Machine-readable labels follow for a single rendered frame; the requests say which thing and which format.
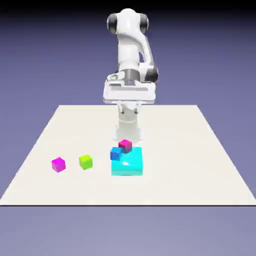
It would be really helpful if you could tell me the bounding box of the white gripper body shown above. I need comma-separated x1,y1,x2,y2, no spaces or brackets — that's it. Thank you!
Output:
102,79,157,105

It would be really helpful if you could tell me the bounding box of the small crimson cube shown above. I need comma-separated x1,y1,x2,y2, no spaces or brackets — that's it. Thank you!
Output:
118,139,133,154

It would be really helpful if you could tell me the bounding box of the small blue cube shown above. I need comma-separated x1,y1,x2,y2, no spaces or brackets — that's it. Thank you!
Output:
109,146,123,161

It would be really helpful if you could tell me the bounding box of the small green cube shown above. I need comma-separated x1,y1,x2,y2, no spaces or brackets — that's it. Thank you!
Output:
78,154,94,171

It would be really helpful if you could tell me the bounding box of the small magenta cube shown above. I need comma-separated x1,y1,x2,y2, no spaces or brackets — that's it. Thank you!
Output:
51,156,67,173

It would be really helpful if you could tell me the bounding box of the large cyan box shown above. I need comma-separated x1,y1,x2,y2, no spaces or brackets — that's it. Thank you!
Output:
111,147,144,177

